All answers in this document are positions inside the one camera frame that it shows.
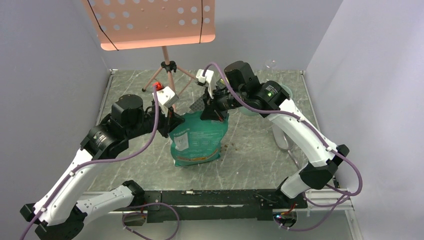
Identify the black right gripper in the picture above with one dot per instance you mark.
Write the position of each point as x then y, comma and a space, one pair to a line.
212, 109

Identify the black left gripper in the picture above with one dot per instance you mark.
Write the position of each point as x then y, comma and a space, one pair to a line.
169, 123

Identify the green pet food bag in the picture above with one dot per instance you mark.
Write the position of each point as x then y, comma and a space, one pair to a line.
197, 141

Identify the metal food scoop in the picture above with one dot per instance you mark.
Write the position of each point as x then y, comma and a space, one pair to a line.
283, 141

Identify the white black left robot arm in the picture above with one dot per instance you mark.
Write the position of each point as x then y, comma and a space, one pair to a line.
61, 214

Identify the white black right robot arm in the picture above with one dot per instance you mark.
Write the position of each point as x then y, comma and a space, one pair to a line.
269, 99

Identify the dark grey brick baseplate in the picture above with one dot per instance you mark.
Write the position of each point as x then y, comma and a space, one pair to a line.
198, 104

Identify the spilled kibble on table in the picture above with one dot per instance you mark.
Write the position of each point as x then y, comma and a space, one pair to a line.
230, 147

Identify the pink music stand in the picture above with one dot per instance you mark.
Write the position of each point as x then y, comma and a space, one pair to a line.
135, 24

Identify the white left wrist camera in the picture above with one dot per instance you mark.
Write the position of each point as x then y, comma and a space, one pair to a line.
166, 97

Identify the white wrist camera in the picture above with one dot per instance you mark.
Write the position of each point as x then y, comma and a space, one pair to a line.
166, 97
205, 78

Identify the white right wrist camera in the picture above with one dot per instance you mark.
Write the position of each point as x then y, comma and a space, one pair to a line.
205, 78

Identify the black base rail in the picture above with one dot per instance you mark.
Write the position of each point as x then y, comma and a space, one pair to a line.
259, 204

